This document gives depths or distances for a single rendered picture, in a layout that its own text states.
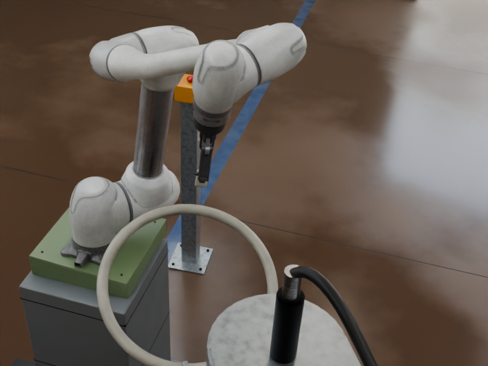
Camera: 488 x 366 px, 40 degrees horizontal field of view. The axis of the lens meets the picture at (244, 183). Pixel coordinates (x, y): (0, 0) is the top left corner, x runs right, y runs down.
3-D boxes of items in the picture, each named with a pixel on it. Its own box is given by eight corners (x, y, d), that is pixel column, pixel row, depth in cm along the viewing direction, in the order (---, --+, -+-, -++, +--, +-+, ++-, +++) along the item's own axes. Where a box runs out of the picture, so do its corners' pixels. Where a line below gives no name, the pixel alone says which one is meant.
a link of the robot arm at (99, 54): (100, 42, 177) (146, 33, 184) (75, 38, 191) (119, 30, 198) (109, 91, 181) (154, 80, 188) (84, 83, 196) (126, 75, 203)
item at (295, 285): (299, 362, 100) (312, 279, 90) (274, 367, 99) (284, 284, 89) (290, 341, 103) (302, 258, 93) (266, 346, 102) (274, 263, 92)
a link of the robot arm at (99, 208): (62, 226, 236) (59, 177, 223) (110, 211, 246) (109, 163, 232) (82, 255, 226) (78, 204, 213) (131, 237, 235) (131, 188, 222)
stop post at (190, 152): (213, 250, 368) (218, 72, 302) (203, 275, 352) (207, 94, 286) (178, 243, 371) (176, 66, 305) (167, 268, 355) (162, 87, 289)
